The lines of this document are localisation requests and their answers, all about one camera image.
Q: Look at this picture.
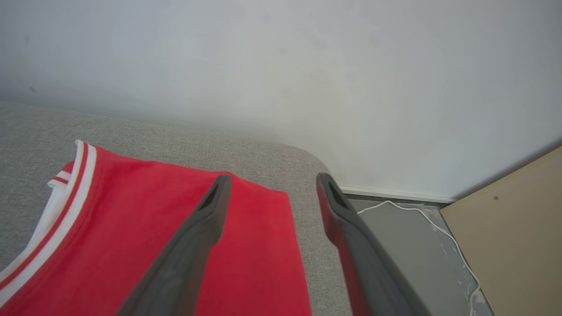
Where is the red printed basketball jersey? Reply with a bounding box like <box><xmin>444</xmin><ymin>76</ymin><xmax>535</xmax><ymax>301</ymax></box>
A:
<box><xmin>0</xmin><ymin>140</ymin><xmax>312</xmax><ymax>316</ymax></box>

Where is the beige wooden cabinet panel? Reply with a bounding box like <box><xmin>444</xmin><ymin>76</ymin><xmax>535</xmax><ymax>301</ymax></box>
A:
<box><xmin>439</xmin><ymin>146</ymin><xmax>562</xmax><ymax>316</ymax></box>

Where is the white floor cable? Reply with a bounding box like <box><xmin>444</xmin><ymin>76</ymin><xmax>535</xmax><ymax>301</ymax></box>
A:
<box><xmin>358</xmin><ymin>201</ymin><xmax>481</xmax><ymax>316</ymax></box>

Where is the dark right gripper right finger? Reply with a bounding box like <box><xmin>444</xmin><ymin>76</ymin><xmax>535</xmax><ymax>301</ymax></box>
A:
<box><xmin>316</xmin><ymin>172</ymin><xmax>431</xmax><ymax>316</ymax></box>

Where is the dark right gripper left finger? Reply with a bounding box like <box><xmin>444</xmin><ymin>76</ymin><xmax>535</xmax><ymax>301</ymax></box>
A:
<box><xmin>116</xmin><ymin>174</ymin><xmax>232</xmax><ymax>316</ymax></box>

